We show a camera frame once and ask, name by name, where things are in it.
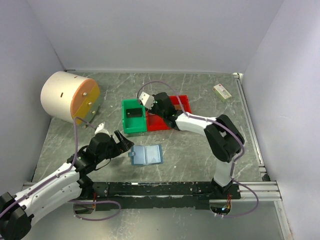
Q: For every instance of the round drawer cabinet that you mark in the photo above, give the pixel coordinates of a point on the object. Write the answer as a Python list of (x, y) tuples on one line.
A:
[(67, 96)]

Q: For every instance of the green plastic bin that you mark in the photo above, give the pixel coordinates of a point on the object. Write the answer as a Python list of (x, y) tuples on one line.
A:
[(135, 124)]

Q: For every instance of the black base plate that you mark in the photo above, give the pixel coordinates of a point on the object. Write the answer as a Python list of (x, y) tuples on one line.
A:
[(149, 195)]

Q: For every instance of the blue card holder wallet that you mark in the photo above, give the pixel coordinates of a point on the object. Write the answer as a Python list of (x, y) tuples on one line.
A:
[(145, 155)]

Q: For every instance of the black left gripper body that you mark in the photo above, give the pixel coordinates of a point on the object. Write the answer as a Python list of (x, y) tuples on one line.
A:
[(112, 150)]

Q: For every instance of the black credit card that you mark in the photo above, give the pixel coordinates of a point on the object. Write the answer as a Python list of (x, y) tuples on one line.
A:
[(134, 112)]

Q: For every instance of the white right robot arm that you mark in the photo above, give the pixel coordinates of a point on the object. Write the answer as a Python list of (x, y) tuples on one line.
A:
[(224, 139)]

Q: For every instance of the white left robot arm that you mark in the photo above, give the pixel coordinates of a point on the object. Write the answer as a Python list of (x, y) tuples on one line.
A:
[(20, 211)]

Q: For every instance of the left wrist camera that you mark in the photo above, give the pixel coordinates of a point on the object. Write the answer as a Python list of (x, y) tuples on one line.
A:
[(102, 128)]

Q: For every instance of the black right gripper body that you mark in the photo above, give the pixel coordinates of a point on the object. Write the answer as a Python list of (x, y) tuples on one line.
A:
[(155, 110)]

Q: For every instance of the red plastic bin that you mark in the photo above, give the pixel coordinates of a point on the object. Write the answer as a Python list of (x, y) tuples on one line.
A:
[(184, 101), (155, 123)]

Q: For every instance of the small white card box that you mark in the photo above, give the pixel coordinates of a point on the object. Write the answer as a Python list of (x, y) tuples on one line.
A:
[(221, 92)]

